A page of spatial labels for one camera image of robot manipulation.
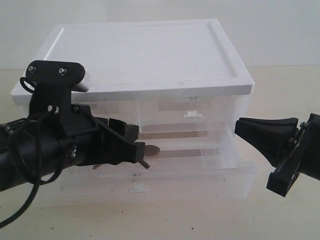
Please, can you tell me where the key bunch with blue fob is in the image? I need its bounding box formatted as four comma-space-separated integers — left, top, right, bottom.
92, 160, 150, 170

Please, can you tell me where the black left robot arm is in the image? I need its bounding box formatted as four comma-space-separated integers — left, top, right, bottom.
0, 104, 145, 191

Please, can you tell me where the white translucent drawer cabinet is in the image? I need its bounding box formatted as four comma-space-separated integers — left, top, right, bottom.
10, 18, 256, 176

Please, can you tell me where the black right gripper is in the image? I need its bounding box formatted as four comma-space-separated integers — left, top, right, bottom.
234, 113, 320, 197

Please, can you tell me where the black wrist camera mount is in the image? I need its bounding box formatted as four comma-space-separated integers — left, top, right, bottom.
25, 60, 96, 137

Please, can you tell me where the round brown coin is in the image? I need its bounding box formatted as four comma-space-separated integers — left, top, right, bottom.
144, 145, 161, 157

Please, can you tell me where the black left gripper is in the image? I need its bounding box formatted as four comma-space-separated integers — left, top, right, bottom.
54, 104, 145, 168

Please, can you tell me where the wide translucent drawer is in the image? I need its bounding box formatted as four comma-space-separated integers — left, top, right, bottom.
34, 129, 257, 207

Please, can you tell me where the top right small drawer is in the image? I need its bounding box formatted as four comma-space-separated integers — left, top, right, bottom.
137, 96, 236, 133

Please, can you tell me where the black camera cable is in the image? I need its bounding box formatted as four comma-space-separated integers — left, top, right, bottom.
0, 76, 76, 225

